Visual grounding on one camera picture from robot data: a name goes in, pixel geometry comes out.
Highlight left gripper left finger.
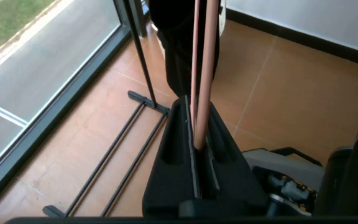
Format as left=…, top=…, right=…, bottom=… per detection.
left=141, top=95, right=202, bottom=218

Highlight pink clothes hanger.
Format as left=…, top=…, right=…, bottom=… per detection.
left=190, top=0, right=220, bottom=152

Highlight window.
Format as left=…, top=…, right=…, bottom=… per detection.
left=0, top=0, right=150, bottom=215

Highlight black clothes rack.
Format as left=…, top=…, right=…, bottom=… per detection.
left=42, top=0, right=171, bottom=218

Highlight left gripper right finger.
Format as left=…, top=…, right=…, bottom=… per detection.
left=200, top=101, right=270, bottom=216

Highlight black shorts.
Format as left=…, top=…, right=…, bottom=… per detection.
left=147, top=0, right=223, bottom=100

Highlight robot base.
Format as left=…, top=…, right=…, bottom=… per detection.
left=242, top=82, right=358, bottom=218

